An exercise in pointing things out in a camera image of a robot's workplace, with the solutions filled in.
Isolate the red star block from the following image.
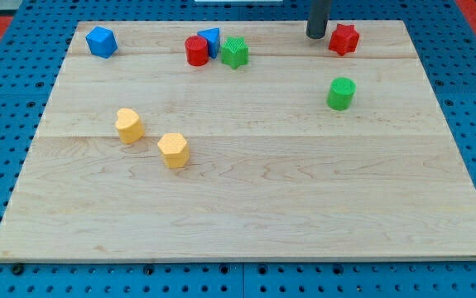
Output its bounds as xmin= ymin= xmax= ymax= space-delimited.
xmin=329 ymin=24 xmax=360 ymax=56

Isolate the light wooden board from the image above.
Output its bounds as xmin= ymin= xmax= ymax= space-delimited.
xmin=0 ymin=20 xmax=476 ymax=263

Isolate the yellow heart block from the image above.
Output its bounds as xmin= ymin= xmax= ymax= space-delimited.
xmin=115 ymin=108 xmax=145 ymax=144

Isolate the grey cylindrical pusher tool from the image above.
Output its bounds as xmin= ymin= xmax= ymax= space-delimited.
xmin=305 ymin=0 xmax=332 ymax=39

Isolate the green star block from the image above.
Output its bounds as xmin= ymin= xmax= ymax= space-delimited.
xmin=221 ymin=36 xmax=249 ymax=70

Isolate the yellow hexagon block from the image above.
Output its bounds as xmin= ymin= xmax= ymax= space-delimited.
xmin=157 ymin=132 xmax=190 ymax=169

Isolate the red cylinder block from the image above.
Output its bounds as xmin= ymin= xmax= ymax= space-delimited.
xmin=185 ymin=36 xmax=209 ymax=66

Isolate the blue triangle block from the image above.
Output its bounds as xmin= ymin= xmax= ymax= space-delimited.
xmin=197 ymin=27 xmax=220 ymax=59

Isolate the green cylinder block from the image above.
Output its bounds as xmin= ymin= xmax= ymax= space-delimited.
xmin=326 ymin=77 xmax=356 ymax=111

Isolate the blue cube block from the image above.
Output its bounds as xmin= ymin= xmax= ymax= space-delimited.
xmin=85 ymin=26 xmax=118 ymax=59

